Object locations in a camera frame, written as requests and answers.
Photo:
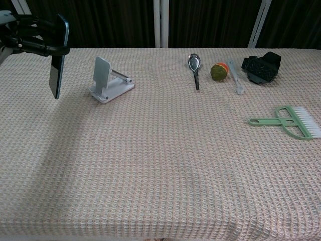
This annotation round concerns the orange and green ball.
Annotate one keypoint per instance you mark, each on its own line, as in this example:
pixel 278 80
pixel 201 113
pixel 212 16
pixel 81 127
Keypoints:
pixel 219 71

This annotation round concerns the green brush with white bristles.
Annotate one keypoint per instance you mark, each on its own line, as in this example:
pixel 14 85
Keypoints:
pixel 291 123

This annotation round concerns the black smartphone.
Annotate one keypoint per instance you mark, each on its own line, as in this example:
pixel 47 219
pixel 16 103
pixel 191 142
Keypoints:
pixel 60 57

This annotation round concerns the beige waffle tablecloth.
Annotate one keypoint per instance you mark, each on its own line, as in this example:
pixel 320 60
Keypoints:
pixel 160 150

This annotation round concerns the black crumpled cloth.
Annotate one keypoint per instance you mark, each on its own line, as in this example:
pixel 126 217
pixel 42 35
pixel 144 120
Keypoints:
pixel 262 67

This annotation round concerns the white partition frame post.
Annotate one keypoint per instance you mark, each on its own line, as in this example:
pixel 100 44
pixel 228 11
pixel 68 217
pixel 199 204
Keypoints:
pixel 21 6
pixel 161 23
pixel 258 23

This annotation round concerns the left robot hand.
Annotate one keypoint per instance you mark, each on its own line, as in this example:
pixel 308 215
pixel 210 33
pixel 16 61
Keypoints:
pixel 27 37

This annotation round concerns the white toothbrush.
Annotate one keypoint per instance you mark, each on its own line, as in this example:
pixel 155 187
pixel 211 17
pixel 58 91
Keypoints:
pixel 235 76

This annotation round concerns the white folding phone stand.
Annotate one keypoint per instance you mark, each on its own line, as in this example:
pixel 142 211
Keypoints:
pixel 109 81

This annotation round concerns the metal spoon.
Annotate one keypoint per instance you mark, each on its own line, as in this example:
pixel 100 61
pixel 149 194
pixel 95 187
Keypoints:
pixel 194 67

